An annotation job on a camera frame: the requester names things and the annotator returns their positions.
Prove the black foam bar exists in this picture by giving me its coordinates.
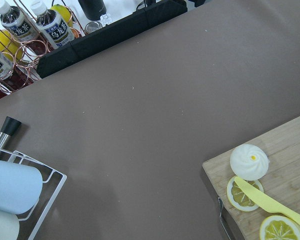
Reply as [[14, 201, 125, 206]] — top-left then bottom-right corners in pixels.
[[36, 0, 188, 79]]

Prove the lemon slice near bun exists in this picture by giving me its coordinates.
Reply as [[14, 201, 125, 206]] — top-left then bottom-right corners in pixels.
[[226, 176, 259, 212]]

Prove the black thermos bottle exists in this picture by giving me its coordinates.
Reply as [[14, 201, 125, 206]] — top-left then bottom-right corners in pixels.
[[78, 0, 107, 21]]

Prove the oolong tea bottle far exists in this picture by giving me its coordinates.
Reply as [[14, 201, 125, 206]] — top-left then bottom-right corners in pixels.
[[30, 0, 75, 49]]

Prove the yellow plastic knife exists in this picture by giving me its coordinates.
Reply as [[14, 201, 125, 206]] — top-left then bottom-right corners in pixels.
[[234, 176, 300, 225]]

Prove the wooden cutting board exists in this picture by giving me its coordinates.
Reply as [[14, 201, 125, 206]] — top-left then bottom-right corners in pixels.
[[202, 116, 300, 240]]

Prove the light blue cup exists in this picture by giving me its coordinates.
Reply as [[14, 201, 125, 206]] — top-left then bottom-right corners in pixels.
[[0, 160, 43, 215]]

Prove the oolong tea bottle middle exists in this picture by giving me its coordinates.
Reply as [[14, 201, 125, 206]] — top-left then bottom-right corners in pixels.
[[0, 0, 38, 42]]

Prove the yellow lemon in rack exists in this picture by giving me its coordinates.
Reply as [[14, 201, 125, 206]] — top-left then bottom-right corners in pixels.
[[0, 30, 23, 62]]

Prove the white cup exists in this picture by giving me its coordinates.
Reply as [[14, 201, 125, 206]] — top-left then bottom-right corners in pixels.
[[0, 210, 20, 240]]

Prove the white wire cup rack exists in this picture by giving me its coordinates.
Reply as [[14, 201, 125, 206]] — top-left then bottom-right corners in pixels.
[[0, 149, 67, 240]]

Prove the copper wire bottle rack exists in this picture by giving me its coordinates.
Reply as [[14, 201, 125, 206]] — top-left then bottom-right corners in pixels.
[[0, 4, 85, 84]]

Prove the lemon slice near handle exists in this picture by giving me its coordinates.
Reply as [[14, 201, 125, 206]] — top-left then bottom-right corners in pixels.
[[259, 215, 300, 240]]

